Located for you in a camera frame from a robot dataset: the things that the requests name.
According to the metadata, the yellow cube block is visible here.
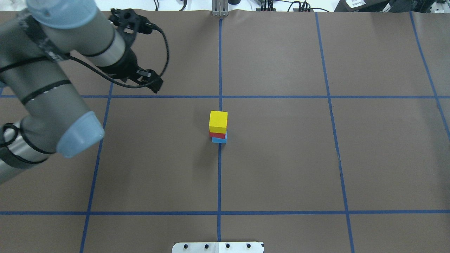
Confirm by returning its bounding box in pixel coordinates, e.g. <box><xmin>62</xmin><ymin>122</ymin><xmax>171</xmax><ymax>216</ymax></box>
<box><xmin>208</xmin><ymin>110</ymin><xmax>228</xmax><ymax>134</ymax></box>

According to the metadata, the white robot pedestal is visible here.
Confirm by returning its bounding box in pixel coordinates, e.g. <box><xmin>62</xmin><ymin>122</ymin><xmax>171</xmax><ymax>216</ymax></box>
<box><xmin>172</xmin><ymin>241</ymin><xmax>265</xmax><ymax>253</ymax></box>

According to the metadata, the black cardboard box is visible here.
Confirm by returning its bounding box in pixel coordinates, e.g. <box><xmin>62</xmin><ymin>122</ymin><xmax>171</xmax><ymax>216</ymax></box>
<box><xmin>334</xmin><ymin>0</ymin><xmax>418</xmax><ymax>13</ymax></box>

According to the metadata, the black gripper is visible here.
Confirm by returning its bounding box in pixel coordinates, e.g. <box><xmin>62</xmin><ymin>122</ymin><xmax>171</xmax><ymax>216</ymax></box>
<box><xmin>103</xmin><ymin>47</ymin><xmax>163</xmax><ymax>93</ymax></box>

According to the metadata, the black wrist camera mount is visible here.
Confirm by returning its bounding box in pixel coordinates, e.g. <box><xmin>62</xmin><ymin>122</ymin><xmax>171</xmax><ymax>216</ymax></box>
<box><xmin>108</xmin><ymin>8</ymin><xmax>156</xmax><ymax>47</ymax></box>

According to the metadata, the blue cube block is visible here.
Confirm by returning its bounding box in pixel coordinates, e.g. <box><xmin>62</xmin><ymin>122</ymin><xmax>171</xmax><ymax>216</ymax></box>
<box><xmin>210</xmin><ymin>132</ymin><xmax>227</xmax><ymax>143</ymax></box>

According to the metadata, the aluminium frame post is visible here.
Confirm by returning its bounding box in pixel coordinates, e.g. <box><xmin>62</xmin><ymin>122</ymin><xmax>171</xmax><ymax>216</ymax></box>
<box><xmin>212</xmin><ymin>0</ymin><xmax>229</xmax><ymax>18</ymax></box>

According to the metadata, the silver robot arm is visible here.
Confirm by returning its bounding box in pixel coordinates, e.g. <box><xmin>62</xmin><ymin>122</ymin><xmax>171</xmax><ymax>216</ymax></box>
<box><xmin>0</xmin><ymin>0</ymin><xmax>169</xmax><ymax>183</ymax></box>

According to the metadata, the red cube block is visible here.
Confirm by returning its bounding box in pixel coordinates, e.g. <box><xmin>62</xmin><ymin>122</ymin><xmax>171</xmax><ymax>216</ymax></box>
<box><xmin>208</xmin><ymin>121</ymin><xmax>228</xmax><ymax>139</ymax></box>

